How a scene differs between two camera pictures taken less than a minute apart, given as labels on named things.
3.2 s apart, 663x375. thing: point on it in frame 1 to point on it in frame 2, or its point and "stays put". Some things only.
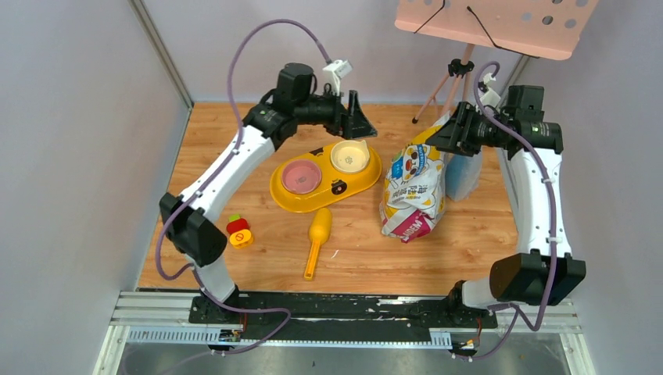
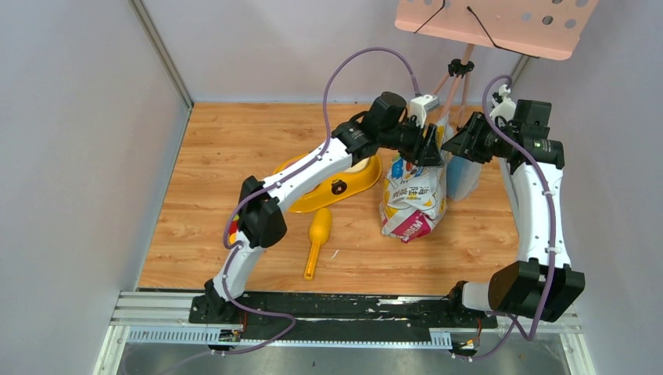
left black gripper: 342,113 to 424,142
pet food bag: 414,194 stays put
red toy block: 237,225 stays put
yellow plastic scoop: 320,226 stays put
